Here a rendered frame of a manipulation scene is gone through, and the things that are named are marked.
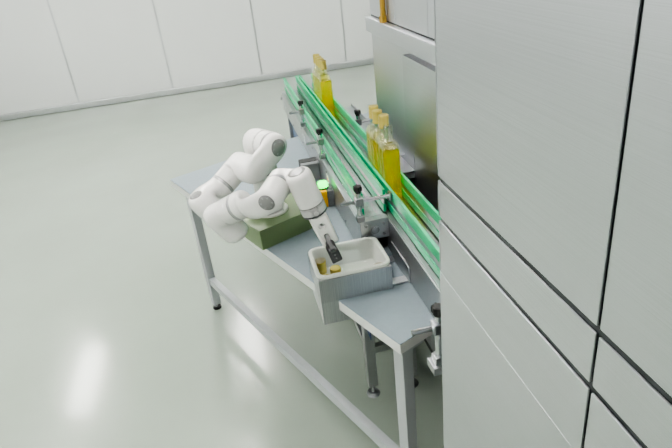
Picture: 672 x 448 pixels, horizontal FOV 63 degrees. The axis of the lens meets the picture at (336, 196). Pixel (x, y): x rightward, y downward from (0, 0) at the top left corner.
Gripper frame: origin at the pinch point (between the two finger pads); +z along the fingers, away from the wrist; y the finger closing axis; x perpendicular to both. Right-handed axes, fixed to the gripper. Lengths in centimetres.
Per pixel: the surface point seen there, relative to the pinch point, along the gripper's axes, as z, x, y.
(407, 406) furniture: 41.9, -0.2, -26.6
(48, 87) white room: -2, 223, 615
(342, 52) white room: 108, -140, 603
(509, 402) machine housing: -30, -10, -93
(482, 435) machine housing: -17, -6, -87
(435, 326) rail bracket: -7, -12, -53
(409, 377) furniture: 32.4, -4.1, -26.0
